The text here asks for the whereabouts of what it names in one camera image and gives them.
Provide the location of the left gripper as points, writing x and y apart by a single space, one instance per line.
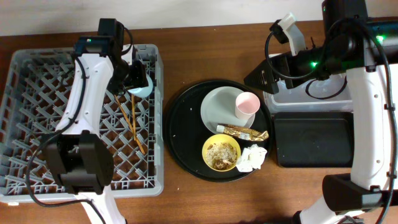
138 75

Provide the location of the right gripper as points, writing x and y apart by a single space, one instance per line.
280 74

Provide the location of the wooden chopstick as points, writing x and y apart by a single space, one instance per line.
133 117
129 124

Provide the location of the blue plastic cup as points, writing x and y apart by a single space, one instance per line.
143 92

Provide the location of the pink plastic cup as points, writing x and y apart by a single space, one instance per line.
246 105

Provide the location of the grey round plate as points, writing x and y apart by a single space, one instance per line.
218 107

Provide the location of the gold snack wrapper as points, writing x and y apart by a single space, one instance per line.
242 132

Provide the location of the white tissue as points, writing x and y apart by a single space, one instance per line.
251 158

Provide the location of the yellow bowl with food scraps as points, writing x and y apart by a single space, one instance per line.
221 152

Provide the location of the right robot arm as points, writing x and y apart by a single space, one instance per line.
365 50

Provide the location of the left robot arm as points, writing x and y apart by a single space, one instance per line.
75 155

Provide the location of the grey dishwasher rack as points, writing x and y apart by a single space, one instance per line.
35 96

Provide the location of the clear plastic bin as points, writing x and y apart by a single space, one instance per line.
310 97

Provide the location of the black rectangular tray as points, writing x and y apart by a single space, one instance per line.
314 139

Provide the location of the round black tray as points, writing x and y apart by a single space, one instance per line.
185 134

